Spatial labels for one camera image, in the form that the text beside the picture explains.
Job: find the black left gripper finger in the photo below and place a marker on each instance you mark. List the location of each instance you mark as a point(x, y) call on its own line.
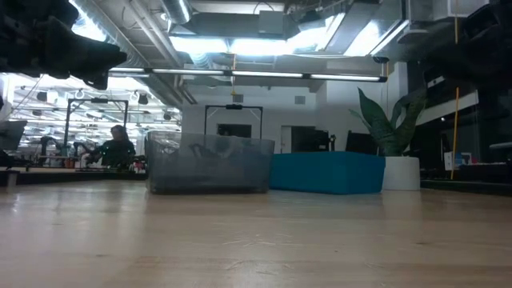
point(84, 56)
point(98, 82)

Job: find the blue plastic bin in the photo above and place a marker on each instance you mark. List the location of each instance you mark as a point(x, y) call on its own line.
point(328, 172)

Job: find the person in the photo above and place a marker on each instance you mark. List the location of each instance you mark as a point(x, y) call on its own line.
point(116, 150)

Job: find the dark monitor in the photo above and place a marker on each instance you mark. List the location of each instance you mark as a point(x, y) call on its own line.
point(12, 134)

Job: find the green plant in white pot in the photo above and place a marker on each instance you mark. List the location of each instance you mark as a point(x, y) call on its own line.
point(400, 172)

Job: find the overhead light bar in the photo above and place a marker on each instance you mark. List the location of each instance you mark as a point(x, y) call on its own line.
point(264, 74)

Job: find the black robot station frame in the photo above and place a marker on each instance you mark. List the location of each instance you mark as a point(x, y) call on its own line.
point(69, 120)
point(234, 106)

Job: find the silver ventilation duct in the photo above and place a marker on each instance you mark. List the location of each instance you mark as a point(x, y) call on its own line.
point(176, 10)

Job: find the black aluminium table frame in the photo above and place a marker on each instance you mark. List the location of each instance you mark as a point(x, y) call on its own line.
point(460, 187)

